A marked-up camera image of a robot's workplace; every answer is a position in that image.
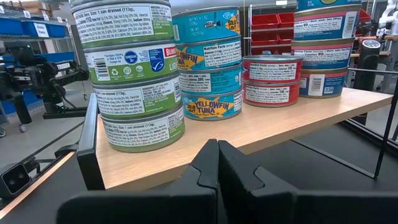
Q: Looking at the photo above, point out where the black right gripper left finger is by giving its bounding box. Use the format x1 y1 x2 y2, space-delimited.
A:
174 139 220 195

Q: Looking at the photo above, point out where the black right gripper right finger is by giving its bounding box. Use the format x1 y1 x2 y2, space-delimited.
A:
218 139 299 224

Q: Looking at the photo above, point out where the teal tuna can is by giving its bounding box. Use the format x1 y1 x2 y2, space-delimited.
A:
172 6 242 44
181 88 243 121
175 35 243 71
178 63 243 96

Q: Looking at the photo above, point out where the green light tuna can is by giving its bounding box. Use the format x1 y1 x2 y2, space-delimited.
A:
83 40 180 85
92 74 183 119
99 104 186 153

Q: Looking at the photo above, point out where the wooden shelf with black frame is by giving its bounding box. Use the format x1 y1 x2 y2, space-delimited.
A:
76 67 398 191

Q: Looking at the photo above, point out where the red seafood can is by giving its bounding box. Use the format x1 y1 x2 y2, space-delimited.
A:
241 55 304 84
242 79 301 108

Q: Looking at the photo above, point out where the red storage bin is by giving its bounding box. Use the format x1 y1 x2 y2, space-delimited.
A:
277 29 295 44
251 30 279 46
277 12 295 28
251 14 280 30

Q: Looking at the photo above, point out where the metal rack of red bins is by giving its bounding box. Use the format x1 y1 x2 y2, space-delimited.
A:
247 3 296 57

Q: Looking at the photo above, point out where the black cylindrical device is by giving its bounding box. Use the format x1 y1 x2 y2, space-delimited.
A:
353 39 381 93

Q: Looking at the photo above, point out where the blue storage bin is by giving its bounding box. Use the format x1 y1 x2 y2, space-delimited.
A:
0 17 25 35
21 20 50 39
46 23 67 39

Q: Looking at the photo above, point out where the grey metal storage rack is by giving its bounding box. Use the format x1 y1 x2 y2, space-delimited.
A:
0 6 77 65

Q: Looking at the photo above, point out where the white robot figure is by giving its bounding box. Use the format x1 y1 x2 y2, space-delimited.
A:
376 0 398 37

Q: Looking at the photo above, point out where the brown cardboard box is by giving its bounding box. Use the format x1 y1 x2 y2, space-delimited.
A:
12 0 62 15

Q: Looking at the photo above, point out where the black table-level camera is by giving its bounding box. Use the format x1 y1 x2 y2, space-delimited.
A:
0 161 32 200

